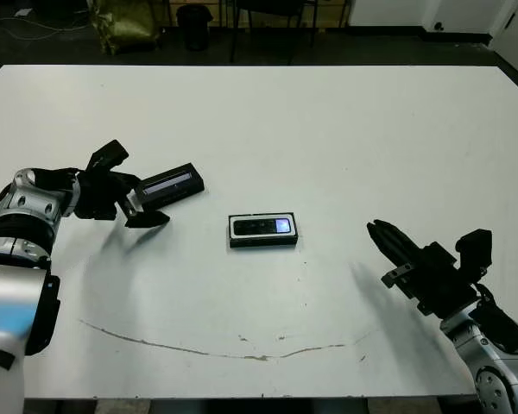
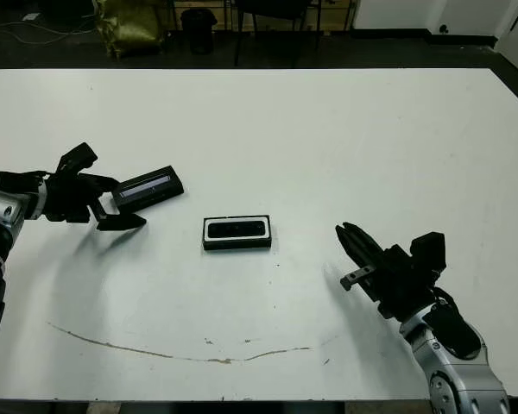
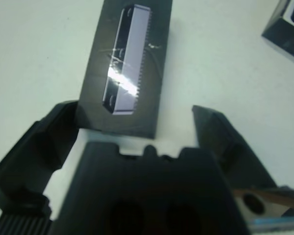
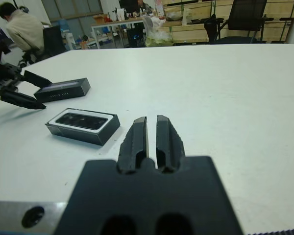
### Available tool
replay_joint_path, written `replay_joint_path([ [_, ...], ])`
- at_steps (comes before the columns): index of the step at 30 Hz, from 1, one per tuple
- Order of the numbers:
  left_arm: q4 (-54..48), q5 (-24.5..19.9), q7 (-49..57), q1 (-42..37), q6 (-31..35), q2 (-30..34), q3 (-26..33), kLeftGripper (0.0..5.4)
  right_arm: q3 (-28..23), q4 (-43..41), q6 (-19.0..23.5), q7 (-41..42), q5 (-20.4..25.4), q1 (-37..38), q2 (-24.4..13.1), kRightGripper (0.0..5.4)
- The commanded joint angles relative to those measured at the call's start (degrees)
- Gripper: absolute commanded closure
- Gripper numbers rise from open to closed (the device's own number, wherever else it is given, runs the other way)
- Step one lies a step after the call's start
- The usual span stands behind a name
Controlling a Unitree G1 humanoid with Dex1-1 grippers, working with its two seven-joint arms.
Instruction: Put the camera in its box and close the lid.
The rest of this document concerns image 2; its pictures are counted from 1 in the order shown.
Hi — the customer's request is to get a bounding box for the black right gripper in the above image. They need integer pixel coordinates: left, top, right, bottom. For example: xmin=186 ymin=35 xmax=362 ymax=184
xmin=334 ymin=222 xmax=438 ymax=321

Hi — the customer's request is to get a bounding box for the black box base white insert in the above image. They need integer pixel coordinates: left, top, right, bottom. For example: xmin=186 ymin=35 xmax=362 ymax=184
xmin=202 ymin=214 xmax=272 ymax=253

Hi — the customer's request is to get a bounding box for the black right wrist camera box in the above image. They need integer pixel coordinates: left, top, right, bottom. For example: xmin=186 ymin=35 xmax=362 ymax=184
xmin=408 ymin=231 xmax=447 ymax=272

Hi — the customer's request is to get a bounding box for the slim black camera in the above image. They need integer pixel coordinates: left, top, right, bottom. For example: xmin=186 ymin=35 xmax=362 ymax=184
xmin=206 ymin=220 xmax=267 ymax=240

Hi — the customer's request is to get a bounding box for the black office chair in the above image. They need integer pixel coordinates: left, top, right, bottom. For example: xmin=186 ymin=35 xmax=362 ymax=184
xmin=234 ymin=0 xmax=323 ymax=68

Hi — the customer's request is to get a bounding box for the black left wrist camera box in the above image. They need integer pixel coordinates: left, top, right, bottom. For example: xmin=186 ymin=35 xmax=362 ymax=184
xmin=54 ymin=142 xmax=99 ymax=174

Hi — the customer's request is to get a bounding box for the black box lid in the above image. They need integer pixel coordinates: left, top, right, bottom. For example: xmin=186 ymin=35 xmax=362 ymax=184
xmin=111 ymin=166 xmax=186 ymax=215

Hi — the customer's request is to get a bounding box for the large crumpled plastic bag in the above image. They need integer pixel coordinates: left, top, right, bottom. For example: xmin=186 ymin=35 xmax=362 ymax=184
xmin=92 ymin=0 xmax=164 ymax=60

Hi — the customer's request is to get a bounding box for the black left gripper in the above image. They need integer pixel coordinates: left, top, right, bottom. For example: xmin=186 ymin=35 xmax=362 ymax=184
xmin=37 ymin=170 xmax=148 ymax=233

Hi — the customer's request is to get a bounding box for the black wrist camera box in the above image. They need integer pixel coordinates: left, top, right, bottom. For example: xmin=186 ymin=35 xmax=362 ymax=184
xmin=408 ymin=231 xmax=447 ymax=272
xmin=54 ymin=142 xmax=99 ymax=174

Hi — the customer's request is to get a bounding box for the black trash bin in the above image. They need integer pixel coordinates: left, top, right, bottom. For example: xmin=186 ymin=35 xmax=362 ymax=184
xmin=180 ymin=8 xmax=218 ymax=55

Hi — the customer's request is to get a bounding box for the white floor cable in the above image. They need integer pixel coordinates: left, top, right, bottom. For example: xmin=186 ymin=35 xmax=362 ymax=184
xmin=0 ymin=21 xmax=96 ymax=45

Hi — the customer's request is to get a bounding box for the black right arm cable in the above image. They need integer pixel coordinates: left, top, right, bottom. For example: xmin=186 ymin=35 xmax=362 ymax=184
xmin=426 ymin=286 xmax=461 ymax=311

